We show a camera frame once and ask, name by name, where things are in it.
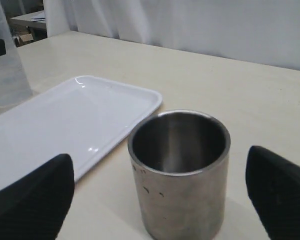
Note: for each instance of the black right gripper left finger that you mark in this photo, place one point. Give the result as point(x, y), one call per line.
point(35, 206)

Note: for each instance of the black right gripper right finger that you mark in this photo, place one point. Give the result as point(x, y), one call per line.
point(273, 186)

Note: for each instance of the clear plastic water bottle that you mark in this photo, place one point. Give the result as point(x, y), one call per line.
point(14, 85)

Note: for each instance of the stainless steel cup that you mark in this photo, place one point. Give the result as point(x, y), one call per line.
point(180, 164)

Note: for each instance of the grey background table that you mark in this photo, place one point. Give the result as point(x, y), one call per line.
point(31, 20)

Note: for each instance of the white rectangular plastic tray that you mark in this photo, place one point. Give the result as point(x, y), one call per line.
point(84, 117)

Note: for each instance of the white backdrop curtain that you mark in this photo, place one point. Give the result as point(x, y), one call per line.
point(259, 31)

